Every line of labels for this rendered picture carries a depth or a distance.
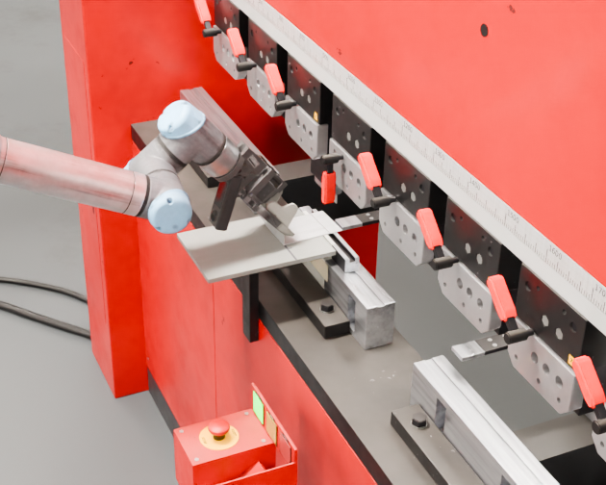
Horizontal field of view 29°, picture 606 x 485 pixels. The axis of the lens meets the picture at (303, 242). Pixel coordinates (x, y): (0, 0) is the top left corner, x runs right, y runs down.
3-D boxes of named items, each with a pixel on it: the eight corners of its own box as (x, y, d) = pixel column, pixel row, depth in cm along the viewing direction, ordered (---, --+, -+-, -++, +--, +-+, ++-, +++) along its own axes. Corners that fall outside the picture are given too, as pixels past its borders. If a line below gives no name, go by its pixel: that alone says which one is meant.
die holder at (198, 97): (181, 123, 300) (179, 89, 295) (202, 119, 302) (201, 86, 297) (254, 214, 261) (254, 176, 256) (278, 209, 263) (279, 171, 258)
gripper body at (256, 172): (290, 188, 221) (252, 151, 213) (259, 219, 221) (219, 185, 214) (274, 169, 227) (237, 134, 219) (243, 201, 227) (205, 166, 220)
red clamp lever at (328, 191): (318, 202, 210) (319, 154, 205) (339, 197, 211) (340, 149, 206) (322, 206, 209) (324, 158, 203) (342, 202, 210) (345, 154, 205)
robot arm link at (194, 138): (147, 120, 210) (181, 89, 209) (186, 155, 217) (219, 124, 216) (158, 141, 204) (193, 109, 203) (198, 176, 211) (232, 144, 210)
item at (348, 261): (302, 223, 239) (302, 211, 237) (315, 220, 240) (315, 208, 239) (344, 272, 224) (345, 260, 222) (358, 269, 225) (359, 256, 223)
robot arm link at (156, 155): (122, 195, 204) (167, 154, 203) (112, 166, 213) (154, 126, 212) (152, 221, 209) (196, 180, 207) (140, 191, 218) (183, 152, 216)
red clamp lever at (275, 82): (263, 63, 221) (278, 109, 219) (283, 60, 223) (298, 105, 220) (261, 67, 223) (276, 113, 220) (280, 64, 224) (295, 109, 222)
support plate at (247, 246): (176, 237, 230) (176, 233, 229) (298, 212, 239) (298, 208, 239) (208, 284, 216) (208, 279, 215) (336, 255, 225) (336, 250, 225)
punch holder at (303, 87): (285, 131, 229) (286, 52, 221) (323, 124, 232) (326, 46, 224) (316, 164, 218) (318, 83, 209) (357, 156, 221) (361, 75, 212)
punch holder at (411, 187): (378, 227, 198) (383, 140, 190) (421, 217, 201) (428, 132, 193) (420, 271, 187) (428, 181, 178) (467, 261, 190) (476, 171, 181)
